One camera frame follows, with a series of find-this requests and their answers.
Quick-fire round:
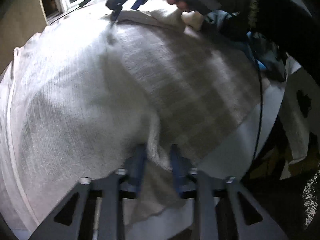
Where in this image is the cream knit sweater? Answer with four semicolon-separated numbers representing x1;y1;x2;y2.
0;8;206;230

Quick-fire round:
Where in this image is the light plywood board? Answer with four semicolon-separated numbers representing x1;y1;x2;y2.
1;0;47;72

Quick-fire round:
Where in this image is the plaid beige floor mat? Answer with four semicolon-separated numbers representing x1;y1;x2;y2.
117;21;270;162

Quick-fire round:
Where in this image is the dark teal jacket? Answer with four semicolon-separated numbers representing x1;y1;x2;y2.
201;10;288;82

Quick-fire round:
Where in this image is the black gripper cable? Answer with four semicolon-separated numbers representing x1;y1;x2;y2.
246;29;264;165

